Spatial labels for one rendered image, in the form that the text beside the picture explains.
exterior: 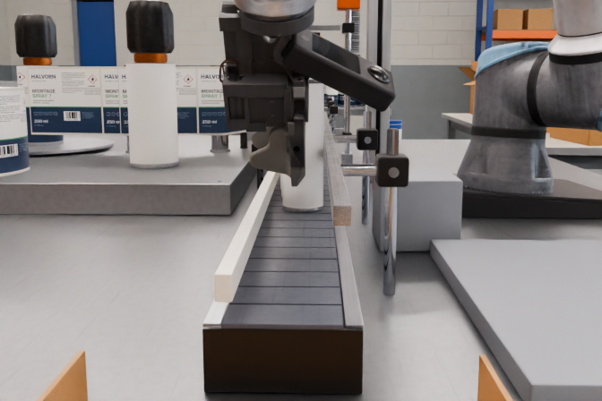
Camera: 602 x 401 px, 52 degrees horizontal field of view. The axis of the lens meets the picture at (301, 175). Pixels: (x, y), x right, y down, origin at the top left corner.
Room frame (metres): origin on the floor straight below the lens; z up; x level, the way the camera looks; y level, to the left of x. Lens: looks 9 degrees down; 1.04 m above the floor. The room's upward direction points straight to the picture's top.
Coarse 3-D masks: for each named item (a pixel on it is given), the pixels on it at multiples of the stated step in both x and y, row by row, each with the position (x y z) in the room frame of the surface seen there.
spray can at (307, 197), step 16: (320, 96) 0.75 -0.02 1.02; (320, 112) 0.75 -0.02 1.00; (320, 128) 0.75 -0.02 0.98; (320, 144) 0.75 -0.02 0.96; (320, 160) 0.75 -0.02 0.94; (288, 176) 0.75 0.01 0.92; (320, 176) 0.75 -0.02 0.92; (288, 192) 0.74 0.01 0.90; (304, 192) 0.74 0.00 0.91; (320, 192) 0.75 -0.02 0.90; (288, 208) 0.74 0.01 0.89; (304, 208) 0.74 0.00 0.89; (320, 208) 0.75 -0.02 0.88
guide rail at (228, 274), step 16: (272, 176) 0.80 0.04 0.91; (256, 192) 0.69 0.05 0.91; (272, 192) 0.78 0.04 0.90; (256, 208) 0.60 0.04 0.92; (240, 224) 0.54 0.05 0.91; (256, 224) 0.57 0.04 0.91; (240, 240) 0.48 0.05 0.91; (224, 256) 0.44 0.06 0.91; (240, 256) 0.44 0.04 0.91; (224, 272) 0.40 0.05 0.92; (240, 272) 0.44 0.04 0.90; (224, 288) 0.40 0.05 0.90
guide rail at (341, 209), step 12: (324, 120) 1.18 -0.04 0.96; (324, 132) 0.91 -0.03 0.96; (324, 144) 0.82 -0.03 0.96; (336, 156) 0.64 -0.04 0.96; (336, 168) 0.55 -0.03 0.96; (336, 180) 0.49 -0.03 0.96; (336, 192) 0.44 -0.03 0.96; (336, 204) 0.40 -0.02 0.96; (348, 204) 0.40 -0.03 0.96; (336, 216) 0.39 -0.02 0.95; (348, 216) 0.39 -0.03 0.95
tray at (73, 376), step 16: (80, 352) 0.37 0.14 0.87; (64, 368) 0.35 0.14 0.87; (80, 368) 0.37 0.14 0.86; (480, 368) 0.37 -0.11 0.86; (64, 384) 0.34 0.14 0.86; (80, 384) 0.37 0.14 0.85; (480, 384) 0.37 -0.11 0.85; (496, 384) 0.33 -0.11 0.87; (48, 400) 0.32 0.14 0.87; (64, 400) 0.34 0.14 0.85; (80, 400) 0.36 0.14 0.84; (480, 400) 0.36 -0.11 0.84; (496, 400) 0.33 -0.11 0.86; (512, 400) 0.32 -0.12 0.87
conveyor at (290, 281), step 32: (288, 224) 0.68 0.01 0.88; (320, 224) 0.68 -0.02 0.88; (256, 256) 0.56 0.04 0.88; (288, 256) 0.56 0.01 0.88; (320, 256) 0.56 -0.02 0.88; (256, 288) 0.47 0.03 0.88; (288, 288) 0.47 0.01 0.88; (320, 288) 0.47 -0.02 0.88; (224, 320) 0.40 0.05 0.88; (256, 320) 0.40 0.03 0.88; (288, 320) 0.40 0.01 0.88; (320, 320) 0.40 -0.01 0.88
